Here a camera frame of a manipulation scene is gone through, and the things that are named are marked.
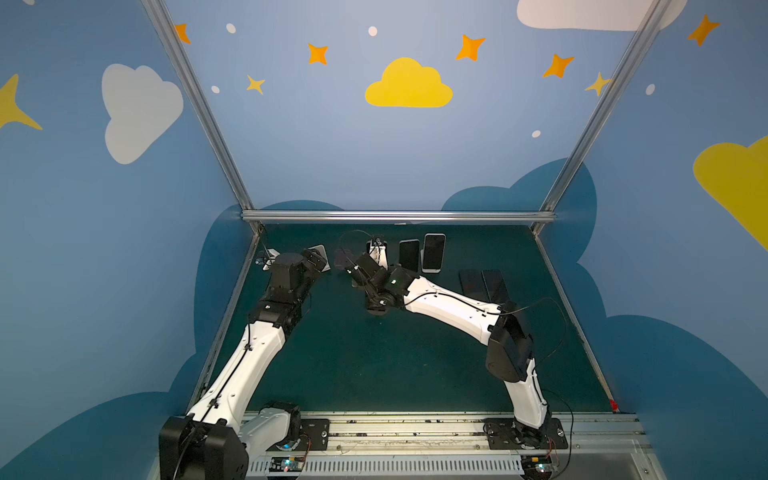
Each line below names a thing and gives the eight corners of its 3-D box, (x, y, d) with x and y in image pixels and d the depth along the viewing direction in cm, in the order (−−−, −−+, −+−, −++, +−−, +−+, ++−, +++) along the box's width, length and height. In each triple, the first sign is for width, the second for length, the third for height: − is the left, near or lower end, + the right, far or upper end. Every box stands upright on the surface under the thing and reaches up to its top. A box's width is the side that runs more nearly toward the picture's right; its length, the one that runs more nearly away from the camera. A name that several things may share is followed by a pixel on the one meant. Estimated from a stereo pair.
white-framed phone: (421, 273, 110) (425, 253, 101) (419, 254, 116) (423, 233, 107) (443, 273, 110) (448, 253, 101) (440, 254, 116) (445, 233, 107)
